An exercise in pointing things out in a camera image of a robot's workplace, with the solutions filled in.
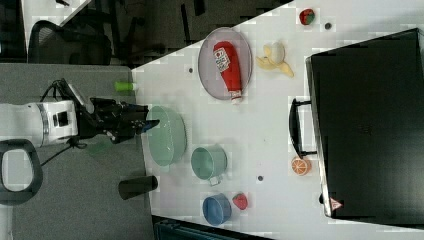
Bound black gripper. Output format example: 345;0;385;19
76;98;160;144

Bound red ketchup bottle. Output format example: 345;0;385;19
213;41;242;104

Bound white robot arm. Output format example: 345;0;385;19
1;98;159;148

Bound grey round plate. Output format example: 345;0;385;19
198;28;252;100

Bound green colander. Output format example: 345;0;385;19
147;106;187;167

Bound black cylinder holder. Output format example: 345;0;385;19
118;176;158;200

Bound green mug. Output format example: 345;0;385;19
191;145;227;186

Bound blue cup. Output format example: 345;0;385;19
202;193;232;226

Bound toy strawberry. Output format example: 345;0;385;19
232;193;248;210

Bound black office chair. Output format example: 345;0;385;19
27;20;112;65

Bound peeled toy banana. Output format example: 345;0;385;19
256;42;294;77

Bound toy orange half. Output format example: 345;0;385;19
291;157;312;176

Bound black toaster oven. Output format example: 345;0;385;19
305;28;424;229

